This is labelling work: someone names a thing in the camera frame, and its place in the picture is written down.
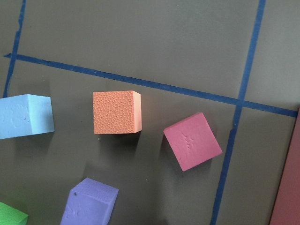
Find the light blue foam block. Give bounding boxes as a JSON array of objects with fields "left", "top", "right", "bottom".
[{"left": 0, "top": 94, "right": 55, "bottom": 139}]

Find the textured orange foam block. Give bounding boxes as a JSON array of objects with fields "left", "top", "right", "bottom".
[{"left": 92, "top": 90, "right": 142, "bottom": 134}]

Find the red foam block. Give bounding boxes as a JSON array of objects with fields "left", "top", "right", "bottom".
[{"left": 164, "top": 112, "right": 223, "bottom": 171}]

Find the purple foam block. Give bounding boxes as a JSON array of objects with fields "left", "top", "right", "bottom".
[{"left": 60, "top": 178, "right": 119, "bottom": 225}]

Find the red storage bin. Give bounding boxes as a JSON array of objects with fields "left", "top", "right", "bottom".
[{"left": 270, "top": 116, "right": 300, "bottom": 225}]

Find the green foam block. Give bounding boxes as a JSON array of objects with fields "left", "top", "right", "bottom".
[{"left": 0, "top": 202, "right": 28, "bottom": 225}]

